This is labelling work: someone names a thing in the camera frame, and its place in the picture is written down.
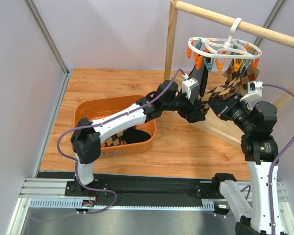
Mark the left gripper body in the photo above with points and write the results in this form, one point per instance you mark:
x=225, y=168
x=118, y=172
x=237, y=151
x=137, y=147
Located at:
x=194, y=105

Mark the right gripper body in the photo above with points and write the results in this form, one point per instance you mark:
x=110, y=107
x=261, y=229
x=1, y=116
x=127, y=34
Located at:
x=222, y=107

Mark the brown argyle sock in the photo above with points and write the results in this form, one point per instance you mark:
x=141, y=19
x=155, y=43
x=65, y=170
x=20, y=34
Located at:
x=236, y=83
x=114, y=140

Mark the black white-striped sock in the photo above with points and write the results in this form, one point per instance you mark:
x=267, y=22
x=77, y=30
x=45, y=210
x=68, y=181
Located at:
x=133, y=135

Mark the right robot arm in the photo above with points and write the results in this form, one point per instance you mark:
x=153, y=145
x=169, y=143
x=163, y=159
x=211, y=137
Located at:
x=261, y=151

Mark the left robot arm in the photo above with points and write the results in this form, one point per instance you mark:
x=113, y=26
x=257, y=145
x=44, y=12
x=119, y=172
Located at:
x=88, y=136

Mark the wooden hanger rack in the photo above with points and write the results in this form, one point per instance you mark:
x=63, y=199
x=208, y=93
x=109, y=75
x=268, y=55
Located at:
x=224, y=77

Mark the white round clip hanger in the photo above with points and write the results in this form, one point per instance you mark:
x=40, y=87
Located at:
x=228, y=48

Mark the grey black sock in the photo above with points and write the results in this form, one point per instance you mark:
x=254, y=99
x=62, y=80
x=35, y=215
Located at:
x=201, y=75

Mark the orange plastic basket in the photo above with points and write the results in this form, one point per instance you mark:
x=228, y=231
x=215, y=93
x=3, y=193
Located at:
x=101, y=108

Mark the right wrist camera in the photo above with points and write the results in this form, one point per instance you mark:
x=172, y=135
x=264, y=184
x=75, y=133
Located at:
x=254, y=91

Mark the right aluminium frame post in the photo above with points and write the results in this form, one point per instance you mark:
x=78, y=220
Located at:
x=274, y=13

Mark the aluminium frame post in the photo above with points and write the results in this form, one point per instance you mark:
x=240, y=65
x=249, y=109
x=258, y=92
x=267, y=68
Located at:
x=274, y=13
x=64, y=71

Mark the left aluminium frame post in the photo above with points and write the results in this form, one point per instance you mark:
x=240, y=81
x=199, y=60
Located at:
x=64, y=71

